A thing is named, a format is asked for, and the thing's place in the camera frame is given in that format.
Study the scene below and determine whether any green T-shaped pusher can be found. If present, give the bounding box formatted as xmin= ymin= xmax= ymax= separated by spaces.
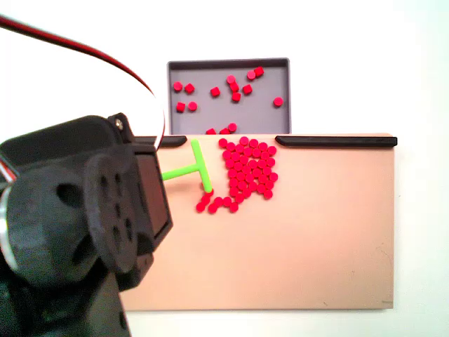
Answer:
xmin=161 ymin=139 xmax=213 ymax=194

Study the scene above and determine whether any pile of red granules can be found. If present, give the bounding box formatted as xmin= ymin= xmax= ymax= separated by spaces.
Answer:
xmin=195 ymin=136 xmax=279 ymax=214

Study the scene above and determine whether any grey rectangular container tray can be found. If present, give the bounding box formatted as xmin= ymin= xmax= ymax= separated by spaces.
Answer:
xmin=166 ymin=57 xmax=293 ymax=136

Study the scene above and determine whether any beige flat board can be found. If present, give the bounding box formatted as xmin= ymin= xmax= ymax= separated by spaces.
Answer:
xmin=119 ymin=132 xmax=399 ymax=312

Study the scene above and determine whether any black edge rail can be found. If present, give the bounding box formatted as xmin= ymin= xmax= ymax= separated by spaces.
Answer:
xmin=133 ymin=136 xmax=188 ymax=148
xmin=274 ymin=135 xmax=398 ymax=150

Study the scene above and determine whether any red white black servo cable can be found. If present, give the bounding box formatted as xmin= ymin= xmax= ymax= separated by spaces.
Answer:
xmin=0 ymin=13 xmax=166 ymax=152
xmin=0 ymin=154 xmax=20 ymax=185

